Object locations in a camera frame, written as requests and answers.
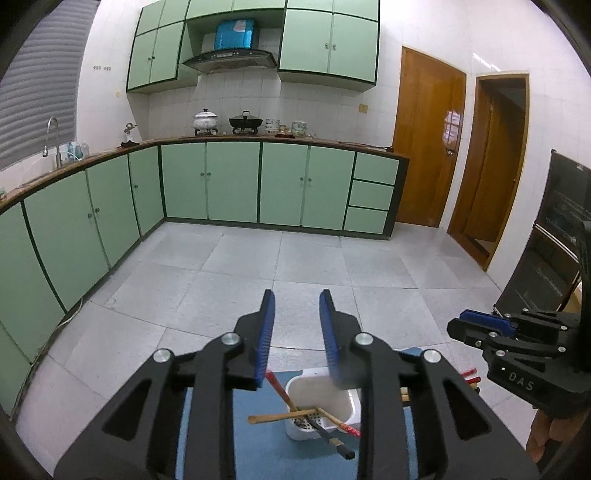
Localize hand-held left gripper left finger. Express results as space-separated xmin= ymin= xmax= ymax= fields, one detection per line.
xmin=54 ymin=289 xmax=277 ymax=480

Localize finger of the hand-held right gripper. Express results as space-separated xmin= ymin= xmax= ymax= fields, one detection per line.
xmin=446 ymin=318 xmax=570 ymax=357
xmin=458 ymin=309 xmax=579 ymax=334

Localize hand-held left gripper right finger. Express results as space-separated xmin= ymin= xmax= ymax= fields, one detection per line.
xmin=318 ymin=289 xmax=539 ymax=480

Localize white utensil holder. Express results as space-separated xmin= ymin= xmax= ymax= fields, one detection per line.
xmin=284 ymin=368 xmax=362 ymax=441

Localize black chopstick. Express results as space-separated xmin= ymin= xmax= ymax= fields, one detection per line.
xmin=300 ymin=413 xmax=356 ymax=460

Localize person's right hand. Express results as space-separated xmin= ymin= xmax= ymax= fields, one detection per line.
xmin=525 ymin=408 xmax=561 ymax=462

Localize large cardboard box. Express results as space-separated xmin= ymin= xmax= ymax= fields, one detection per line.
xmin=566 ymin=281 xmax=583 ymax=315

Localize black glass cabinet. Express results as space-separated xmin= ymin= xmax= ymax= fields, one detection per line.
xmin=493 ymin=148 xmax=591 ymax=324

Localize blue table mat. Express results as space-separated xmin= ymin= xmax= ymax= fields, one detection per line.
xmin=174 ymin=347 xmax=423 ymax=480

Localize open wooden door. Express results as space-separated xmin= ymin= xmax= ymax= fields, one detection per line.
xmin=447 ymin=73 xmax=530 ymax=272

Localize green base kitchen cabinets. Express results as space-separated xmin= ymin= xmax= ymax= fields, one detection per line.
xmin=0 ymin=136 xmax=411 ymax=407

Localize closed wooden door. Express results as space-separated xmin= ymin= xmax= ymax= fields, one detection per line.
xmin=392 ymin=45 xmax=467 ymax=229

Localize black wok with lid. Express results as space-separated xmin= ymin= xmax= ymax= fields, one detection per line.
xmin=229 ymin=110 xmax=264 ymax=134

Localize white cooking pot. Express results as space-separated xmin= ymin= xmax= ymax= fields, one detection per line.
xmin=193 ymin=108 xmax=219 ymax=136

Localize range hood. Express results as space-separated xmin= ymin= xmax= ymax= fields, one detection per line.
xmin=181 ymin=18 xmax=278 ymax=75

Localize metal kitchen faucet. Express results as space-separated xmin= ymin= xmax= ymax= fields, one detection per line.
xmin=42 ymin=116 xmax=63 ymax=169

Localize grey window blinds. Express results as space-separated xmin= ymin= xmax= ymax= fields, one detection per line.
xmin=0 ymin=0 xmax=100 ymax=171

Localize white floor cable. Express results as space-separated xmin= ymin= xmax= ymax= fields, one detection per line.
xmin=34 ymin=295 xmax=85 ymax=361

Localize green wall kitchen cabinets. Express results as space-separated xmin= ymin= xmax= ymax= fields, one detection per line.
xmin=126 ymin=0 xmax=380 ymax=93

